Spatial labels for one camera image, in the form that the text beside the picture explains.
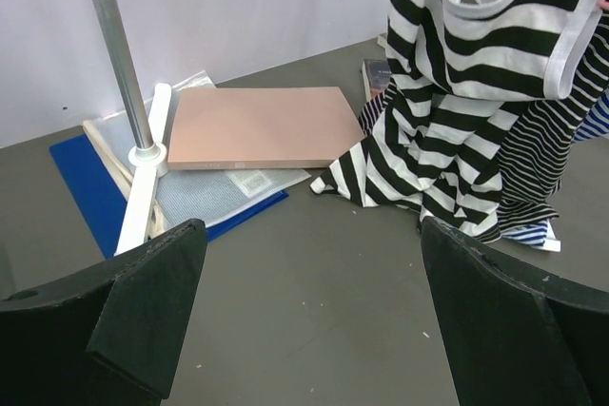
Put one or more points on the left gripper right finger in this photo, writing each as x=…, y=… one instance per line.
x=513, y=333

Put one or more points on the dark blue book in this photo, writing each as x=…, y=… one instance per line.
x=376, y=77

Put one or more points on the black white striped tank top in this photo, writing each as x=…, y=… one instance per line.
x=482, y=107

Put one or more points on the thin striped black white garment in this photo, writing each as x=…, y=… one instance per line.
x=478, y=119

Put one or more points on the pink brown board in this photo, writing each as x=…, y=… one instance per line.
x=261, y=128

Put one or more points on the blue mat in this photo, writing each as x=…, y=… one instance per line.
x=97, y=196

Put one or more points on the clothes rack metal white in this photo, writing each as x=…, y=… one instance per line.
x=128, y=92

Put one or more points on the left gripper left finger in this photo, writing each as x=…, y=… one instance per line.
x=110, y=334

